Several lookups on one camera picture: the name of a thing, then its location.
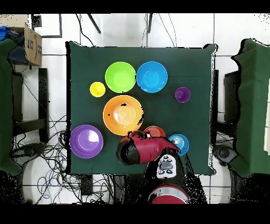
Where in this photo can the red small bowl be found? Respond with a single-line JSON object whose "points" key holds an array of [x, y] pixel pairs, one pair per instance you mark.
{"points": [[157, 131]]}

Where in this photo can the large orange bowl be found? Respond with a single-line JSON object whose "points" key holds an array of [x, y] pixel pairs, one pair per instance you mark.
{"points": [[118, 114]]}

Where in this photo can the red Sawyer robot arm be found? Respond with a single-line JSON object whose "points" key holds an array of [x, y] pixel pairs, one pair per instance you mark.
{"points": [[147, 148]]}

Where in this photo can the light blue small bowl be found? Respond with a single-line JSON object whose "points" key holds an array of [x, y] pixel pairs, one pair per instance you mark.
{"points": [[181, 142]]}

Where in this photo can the large purple bowl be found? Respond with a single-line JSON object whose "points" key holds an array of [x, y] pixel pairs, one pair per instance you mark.
{"points": [[86, 141]]}

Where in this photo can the large green bowl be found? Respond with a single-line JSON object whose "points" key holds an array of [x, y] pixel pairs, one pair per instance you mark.
{"points": [[120, 77]]}

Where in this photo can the large blue bowl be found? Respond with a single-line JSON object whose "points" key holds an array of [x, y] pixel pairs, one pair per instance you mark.
{"points": [[151, 77]]}

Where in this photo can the purple cup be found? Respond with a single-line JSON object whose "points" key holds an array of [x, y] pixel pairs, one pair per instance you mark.
{"points": [[182, 94]]}

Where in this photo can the black power strip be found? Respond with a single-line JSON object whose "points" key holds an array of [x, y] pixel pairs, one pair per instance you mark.
{"points": [[86, 186]]}

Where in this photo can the dark green tablecloth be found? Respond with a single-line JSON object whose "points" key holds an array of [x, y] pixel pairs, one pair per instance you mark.
{"points": [[88, 63]]}

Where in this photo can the black tripod leg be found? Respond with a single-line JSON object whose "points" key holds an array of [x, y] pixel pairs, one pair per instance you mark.
{"points": [[150, 23], [94, 23]]}

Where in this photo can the green cloth side table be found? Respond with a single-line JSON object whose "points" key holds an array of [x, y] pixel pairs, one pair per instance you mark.
{"points": [[5, 105], [253, 105]]}

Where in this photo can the cardboard box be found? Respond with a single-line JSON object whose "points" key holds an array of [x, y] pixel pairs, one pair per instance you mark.
{"points": [[32, 46]]}

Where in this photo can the blue cloth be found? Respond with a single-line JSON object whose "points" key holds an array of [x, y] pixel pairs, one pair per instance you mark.
{"points": [[4, 31]]}

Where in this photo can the black stool frame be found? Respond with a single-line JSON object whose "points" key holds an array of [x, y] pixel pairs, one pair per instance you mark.
{"points": [[43, 105], [231, 97]]}

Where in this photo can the black metal frame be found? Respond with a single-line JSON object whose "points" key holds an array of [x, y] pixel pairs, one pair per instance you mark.
{"points": [[60, 25]]}

